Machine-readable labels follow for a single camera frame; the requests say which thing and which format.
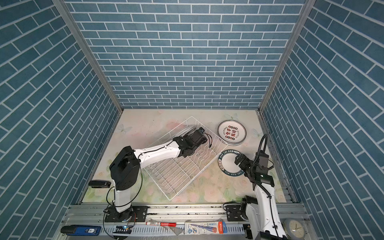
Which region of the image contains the white plate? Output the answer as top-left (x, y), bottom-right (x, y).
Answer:
top-left (218, 149), bottom-right (244, 177)
top-left (175, 126), bottom-right (196, 138)
top-left (217, 120), bottom-right (247, 146)

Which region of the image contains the white wire dish rack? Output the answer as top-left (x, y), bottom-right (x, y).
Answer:
top-left (144, 117), bottom-right (228, 200)

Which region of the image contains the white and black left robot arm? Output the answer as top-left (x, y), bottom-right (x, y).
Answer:
top-left (88, 127), bottom-right (213, 214)

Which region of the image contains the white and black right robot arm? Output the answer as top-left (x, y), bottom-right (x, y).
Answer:
top-left (235, 152), bottom-right (287, 240)

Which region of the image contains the small circuit board right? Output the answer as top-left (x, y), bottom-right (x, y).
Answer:
top-left (243, 224), bottom-right (254, 240)

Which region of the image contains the small circuit board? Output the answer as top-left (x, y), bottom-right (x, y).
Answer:
top-left (243, 224), bottom-right (254, 240)
top-left (114, 226), bottom-right (133, 235)

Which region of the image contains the white analog clock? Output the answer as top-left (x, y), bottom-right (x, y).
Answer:
top-left (283, 219), bottom-right (306, 240)

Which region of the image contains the blue white red box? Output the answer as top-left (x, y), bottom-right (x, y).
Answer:
top-left (184, 221), bottom-right (228, 235)

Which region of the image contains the red marker pen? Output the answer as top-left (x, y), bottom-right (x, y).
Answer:
top-left (146, 222), bottom-right (177, 227)

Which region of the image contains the small circuit board left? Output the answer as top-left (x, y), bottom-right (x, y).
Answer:
top-left (114, 226), bottom-right (133, 235)

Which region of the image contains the blue black handheld device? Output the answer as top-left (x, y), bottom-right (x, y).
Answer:
top-left (60, 225), bottom-right (101, 236)

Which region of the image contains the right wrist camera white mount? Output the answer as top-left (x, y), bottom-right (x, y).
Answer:
top-left (255, 134), bottom-right (269, 174)

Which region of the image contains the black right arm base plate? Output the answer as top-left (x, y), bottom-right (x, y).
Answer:
top-left (224, 205), bottom-right (248, 222)

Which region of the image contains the white slotted cable duct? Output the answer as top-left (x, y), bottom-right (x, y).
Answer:
top-left (108, 224), bottom-right (245, 237)

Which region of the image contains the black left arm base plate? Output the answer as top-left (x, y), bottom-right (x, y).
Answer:
top-left (104, 206), bottom-right (149, 223)

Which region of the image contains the aluminium rail frame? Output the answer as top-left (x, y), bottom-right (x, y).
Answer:
top-left (52, 202), bottom-right (316, 240)

